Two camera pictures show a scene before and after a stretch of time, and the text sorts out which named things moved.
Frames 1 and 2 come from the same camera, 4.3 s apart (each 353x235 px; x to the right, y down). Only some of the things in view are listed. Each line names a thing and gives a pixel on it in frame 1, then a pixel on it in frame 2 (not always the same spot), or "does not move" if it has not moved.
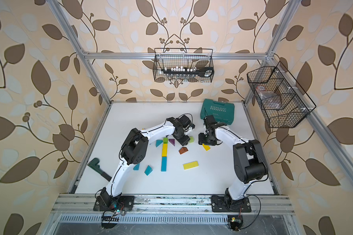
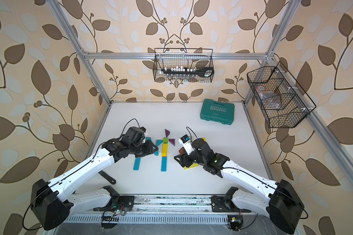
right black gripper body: x=204 y=138 to x=193 y=157
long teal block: x=136 y=167 does not move
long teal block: x=163 y=164 does not move
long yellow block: x=189 y=165 does not move
